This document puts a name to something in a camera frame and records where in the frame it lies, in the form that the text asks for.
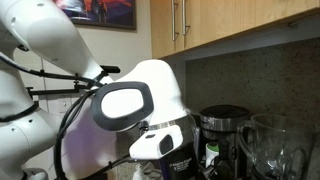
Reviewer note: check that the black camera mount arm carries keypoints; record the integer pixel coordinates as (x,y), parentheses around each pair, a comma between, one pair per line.
(50,90)

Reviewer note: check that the black bar-shaped stereo camera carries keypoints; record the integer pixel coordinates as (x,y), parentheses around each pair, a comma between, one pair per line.
(111,69)

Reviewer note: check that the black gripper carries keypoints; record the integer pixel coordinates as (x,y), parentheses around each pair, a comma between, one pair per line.
(181,160)

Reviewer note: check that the white crumpled cloth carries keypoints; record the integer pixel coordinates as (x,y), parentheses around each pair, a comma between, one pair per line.
(138,173)

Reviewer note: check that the dark olive oil bottle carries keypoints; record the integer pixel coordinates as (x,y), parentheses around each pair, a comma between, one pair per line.
(222,163)

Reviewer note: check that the white mug green inside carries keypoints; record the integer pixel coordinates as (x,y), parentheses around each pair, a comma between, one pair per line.
(211,154)

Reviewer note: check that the white wall light switch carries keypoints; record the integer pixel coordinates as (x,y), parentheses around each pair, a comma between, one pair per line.
(63,106)

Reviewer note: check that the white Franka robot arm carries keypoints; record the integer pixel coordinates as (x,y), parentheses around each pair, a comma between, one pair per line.
(50,30)

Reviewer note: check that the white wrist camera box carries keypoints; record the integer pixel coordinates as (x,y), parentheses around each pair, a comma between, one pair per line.
(150,146)

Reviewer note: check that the framed colourful wall painting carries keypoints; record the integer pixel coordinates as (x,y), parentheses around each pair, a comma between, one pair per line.
(113,13)

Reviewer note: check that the wooden upper kitchen cabinet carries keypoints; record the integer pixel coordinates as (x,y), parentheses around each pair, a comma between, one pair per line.
(233,16)

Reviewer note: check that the black steel coffee maker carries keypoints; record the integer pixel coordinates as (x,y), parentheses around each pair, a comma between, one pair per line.
(223,121)

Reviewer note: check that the clear glass blender jar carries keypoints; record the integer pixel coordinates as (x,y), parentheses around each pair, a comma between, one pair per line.
(283,146)

